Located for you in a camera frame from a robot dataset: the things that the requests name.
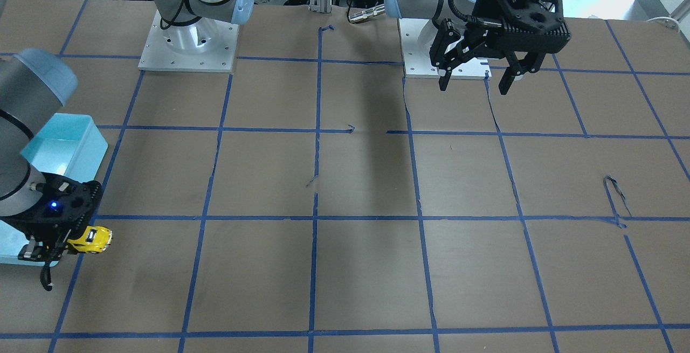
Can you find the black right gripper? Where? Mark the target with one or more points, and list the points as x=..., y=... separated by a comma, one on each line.
x=36, y=249

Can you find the yellow beetle toy car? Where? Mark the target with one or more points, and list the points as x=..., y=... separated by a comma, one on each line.
x=94, y=240

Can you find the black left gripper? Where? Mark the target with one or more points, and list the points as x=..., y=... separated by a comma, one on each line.
x=483, y=5

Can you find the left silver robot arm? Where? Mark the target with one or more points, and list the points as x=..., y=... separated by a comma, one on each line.
x=419, y=9

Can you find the turquoise plastic storage bin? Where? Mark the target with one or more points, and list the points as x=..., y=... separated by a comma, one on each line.
x=69, y=145

